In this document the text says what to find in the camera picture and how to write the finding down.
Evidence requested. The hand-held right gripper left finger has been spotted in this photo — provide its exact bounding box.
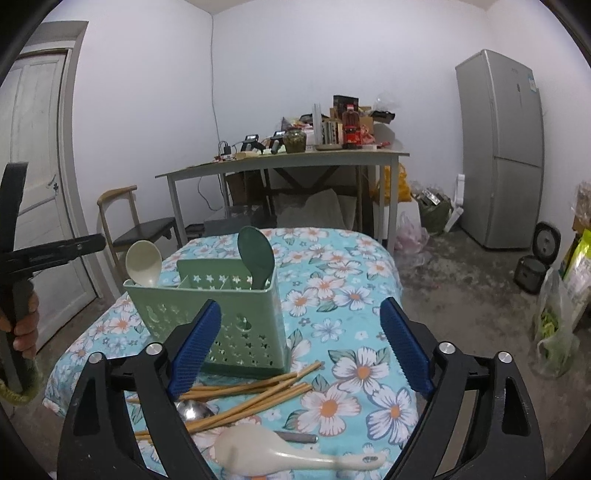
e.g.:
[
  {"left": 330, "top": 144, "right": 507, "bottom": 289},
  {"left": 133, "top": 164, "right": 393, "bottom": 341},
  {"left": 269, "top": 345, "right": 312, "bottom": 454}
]
[{"left": 58, "top": 298, "right": 223, "bottom": 480}]

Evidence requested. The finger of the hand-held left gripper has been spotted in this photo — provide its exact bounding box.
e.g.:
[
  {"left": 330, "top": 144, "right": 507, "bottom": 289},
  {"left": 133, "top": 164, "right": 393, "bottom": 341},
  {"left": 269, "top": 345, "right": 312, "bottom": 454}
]
[{"left": 18, "top": 234, "right": 107, "bottom": 278}]

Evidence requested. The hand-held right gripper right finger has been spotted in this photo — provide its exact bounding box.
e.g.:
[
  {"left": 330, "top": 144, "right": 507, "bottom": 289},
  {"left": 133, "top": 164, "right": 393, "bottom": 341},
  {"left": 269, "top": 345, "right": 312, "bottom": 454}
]
[{"left": 379, "top": 296, "right": 548, "bottom": 480}]

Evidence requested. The metal spoon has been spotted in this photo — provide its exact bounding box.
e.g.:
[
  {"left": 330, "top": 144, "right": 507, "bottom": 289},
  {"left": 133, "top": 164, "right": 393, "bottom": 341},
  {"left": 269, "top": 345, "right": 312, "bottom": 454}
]
[{"left": 174, "top": 400, "right": 320, "bottom": 445}]

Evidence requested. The wooden chopstick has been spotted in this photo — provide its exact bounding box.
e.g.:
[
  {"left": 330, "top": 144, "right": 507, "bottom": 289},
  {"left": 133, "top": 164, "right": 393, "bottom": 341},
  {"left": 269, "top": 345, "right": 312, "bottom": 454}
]
[
  {"left": 185, "top": 387, "right": 314, "bottom": 433},
  {"left": 178, "top": 362, "right": 323, "bottom": 398},
  {"left": 134, "top": 383, "right": 313, "bottom": 439},
  {"left": 180, "top": 371, "right": 308, "bottom": 403}
]

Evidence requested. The green plastic utensil holder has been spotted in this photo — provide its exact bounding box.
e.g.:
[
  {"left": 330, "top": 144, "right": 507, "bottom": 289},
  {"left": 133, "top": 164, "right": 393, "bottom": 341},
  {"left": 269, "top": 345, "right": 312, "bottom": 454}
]
[{"left": 122, "top": 258, "right": 291, "bottom": 380}]

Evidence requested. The white rice paddle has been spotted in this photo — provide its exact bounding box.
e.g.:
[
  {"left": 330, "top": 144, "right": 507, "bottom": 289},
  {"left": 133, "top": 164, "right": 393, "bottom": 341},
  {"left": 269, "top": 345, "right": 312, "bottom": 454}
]
[{"left": 215, "top": 424, "right": 387, "bottom": 476}]

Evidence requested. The person's left hand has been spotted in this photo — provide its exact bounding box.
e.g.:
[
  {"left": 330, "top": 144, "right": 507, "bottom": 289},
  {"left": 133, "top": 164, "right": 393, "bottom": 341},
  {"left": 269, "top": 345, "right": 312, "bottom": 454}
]
[{"left": 0, "top": 292, "right": 41, "bottom": 361}]

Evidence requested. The cream plastic spoon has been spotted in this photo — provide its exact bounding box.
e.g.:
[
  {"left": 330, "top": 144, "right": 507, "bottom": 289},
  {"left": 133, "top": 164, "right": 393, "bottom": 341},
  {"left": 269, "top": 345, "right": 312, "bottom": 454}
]
[{"left": 126, "top": 240, "right": 163, "bottom": 288}]

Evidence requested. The floral blue tablecloth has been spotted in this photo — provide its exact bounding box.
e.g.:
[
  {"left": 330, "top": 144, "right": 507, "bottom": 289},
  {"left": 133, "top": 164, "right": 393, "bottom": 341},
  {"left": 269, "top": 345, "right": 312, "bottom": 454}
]
[{"left": 44, "top": 226, "right": 419, "bottom": 480}]

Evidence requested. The wooden chair with black seat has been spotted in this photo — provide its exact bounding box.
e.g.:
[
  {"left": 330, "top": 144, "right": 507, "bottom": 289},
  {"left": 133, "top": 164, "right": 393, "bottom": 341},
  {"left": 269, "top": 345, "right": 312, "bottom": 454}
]
[{"left": 97, "top": 185, "right": 182, "bottom": 278}]

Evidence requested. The dark green plastic spoon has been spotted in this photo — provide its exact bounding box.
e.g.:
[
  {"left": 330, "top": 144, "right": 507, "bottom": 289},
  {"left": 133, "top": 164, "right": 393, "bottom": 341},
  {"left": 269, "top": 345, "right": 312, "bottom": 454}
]
[{"left": 237, "top": 225, "right": 276, "bottom": 291}]

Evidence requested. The pink plastic bag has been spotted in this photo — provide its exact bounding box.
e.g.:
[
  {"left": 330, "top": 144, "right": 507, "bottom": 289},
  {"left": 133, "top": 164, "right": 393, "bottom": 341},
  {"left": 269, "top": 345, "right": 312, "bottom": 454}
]
[{"left": 394, "top": 211, "right": 431, "bottom": 256}]

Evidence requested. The plastic bag of greens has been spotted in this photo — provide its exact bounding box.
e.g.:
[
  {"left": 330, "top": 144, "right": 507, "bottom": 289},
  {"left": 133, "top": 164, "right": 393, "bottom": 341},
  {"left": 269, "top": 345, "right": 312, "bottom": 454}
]
[{"left": 531, "top": 267, "right": 581, "bottom": 378}]

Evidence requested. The black rice cooker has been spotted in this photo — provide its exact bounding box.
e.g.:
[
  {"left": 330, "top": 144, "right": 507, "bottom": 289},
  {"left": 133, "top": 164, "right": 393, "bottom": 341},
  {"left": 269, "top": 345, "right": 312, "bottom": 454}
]
[{"left": 514, "top": 222, "right": 563, "bottom": 295}]

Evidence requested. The orange plastic bag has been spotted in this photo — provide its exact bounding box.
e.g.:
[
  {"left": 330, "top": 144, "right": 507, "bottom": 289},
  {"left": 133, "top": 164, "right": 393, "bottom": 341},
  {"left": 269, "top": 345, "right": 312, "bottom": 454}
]
[{"left": 375, "top": 162, "right": 413, "bottom": 205}]

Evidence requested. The white cloth bundle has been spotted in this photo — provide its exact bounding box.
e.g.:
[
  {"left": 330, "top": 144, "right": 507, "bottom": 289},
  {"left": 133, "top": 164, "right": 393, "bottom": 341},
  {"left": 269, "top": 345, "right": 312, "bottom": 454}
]
[{"left": 276, "top": 188, "right": 346, "bottom": 230}]

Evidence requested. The brown cardboard box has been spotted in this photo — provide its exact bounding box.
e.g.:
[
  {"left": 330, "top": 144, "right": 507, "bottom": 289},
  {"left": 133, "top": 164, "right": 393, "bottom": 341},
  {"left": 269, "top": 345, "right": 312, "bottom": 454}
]
[{"left": 225, "top": 170, "right": 269, "bottom": 208}]

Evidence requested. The yellow green bag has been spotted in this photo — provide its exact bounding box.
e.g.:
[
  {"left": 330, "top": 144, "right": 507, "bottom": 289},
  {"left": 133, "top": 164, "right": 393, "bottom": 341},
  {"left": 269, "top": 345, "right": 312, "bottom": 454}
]
[{"left": 560, "top": 228, "right": 591, "bottom": 319}]

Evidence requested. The grey metal table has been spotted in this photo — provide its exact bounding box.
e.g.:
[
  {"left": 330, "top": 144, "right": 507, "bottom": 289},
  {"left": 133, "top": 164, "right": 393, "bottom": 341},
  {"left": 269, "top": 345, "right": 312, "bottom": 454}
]
[{"left": 154, "top": 148, "right": 411, "bottom": 256}]

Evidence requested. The silver refrigerator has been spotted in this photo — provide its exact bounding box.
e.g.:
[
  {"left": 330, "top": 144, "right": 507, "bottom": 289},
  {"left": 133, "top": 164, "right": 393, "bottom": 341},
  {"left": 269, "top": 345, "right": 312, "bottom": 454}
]
[{"left": 455, "top": 48, "right": 546, "bottom": 251}]

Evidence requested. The red cola bottle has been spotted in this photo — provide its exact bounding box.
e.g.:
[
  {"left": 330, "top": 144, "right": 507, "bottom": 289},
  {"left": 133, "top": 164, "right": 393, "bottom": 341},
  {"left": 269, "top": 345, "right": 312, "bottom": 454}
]
[{"left": 342, "top": 104, "right": 363, "bottom": 150}]

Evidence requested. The glass jar of pickles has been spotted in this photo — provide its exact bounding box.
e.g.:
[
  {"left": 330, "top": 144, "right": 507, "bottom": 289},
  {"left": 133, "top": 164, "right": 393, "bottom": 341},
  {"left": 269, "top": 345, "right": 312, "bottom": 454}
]
[{"left": 283, "top": 128, "right": 308, "bottom": 154}]

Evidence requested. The wall cable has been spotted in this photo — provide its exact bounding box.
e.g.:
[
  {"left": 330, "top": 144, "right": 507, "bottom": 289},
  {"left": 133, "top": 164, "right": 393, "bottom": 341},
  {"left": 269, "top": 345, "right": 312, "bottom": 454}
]
[{"left": 198, "top": 13, "right": 234, "bottom": 213}]

